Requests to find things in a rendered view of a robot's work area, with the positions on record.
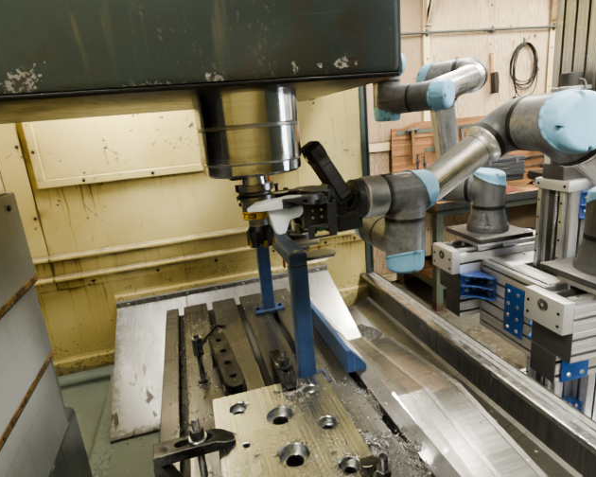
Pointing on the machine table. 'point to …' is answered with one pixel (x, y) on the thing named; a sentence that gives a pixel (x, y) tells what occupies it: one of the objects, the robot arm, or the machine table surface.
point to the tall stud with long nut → (199, 357)
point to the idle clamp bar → (233, 382)
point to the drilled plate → (267, 465)
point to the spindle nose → (248, 132)
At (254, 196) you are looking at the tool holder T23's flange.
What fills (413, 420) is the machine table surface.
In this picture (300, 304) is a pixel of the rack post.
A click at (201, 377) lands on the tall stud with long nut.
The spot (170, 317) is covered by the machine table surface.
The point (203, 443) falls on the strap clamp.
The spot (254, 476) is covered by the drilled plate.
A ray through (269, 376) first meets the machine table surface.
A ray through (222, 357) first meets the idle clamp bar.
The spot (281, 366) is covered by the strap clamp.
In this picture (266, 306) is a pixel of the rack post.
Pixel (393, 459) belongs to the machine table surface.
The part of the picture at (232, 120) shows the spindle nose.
